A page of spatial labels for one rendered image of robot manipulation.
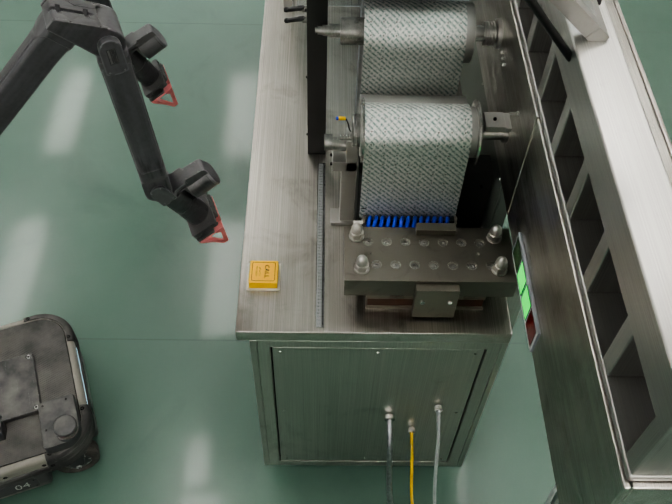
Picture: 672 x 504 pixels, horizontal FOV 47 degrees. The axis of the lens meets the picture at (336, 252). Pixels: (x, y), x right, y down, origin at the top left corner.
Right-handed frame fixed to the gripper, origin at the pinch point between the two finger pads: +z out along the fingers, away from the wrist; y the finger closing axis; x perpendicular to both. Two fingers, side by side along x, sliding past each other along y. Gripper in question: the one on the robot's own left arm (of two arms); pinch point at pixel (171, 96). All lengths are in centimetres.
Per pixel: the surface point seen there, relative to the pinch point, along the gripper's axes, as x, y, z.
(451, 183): -51, -62, 17
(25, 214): 104, 71, 62
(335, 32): -47, -25, -7
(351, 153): -35, -47, 6
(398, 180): -41, -58, 11
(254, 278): 1, -57, 13
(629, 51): -97, -64, 10
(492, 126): -65, -61, 9
